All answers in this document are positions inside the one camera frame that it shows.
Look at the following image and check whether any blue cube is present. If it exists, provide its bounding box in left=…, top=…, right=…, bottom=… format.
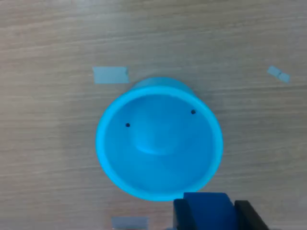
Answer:
left=183, top=191, right=237, bottom=230

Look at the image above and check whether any two-piece grey-blue tape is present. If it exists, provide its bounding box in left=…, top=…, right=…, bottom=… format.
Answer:
left=267, top=65, right=291, bottom=83

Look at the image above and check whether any grey-blue tape piece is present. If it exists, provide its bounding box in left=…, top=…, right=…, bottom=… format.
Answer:
left=92, top=66, right=130, bottom=84
left=110, top=217, right=150, bottom=230

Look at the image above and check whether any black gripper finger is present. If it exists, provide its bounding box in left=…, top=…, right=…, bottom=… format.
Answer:
left=234, top=200, right=271, bottom=230
left=173, top=198, right=200, bottom=230

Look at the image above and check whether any blue plastic bin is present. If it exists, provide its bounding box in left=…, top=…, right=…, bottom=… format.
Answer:
left=95, top=76, right=224, bottom=202

